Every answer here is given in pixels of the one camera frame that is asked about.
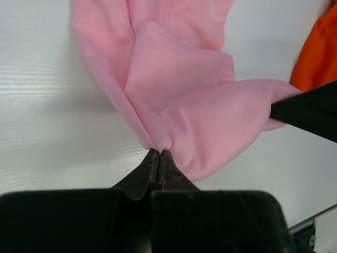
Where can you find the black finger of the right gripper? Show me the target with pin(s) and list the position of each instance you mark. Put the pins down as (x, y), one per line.
(313, 111)

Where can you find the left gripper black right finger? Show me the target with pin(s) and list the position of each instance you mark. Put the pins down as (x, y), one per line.
(214, 221)

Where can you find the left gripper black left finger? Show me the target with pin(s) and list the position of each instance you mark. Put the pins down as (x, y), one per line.
(81, 220)

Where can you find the pink t shirt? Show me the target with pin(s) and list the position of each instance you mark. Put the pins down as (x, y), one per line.
(161, 65)

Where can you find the orange t shirt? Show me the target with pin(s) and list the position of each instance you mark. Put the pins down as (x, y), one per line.
(316, 65)

